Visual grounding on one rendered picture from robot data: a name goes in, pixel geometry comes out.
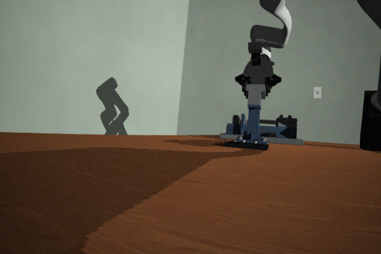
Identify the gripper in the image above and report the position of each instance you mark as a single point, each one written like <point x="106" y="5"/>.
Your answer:
<point x="255" y="74"/>

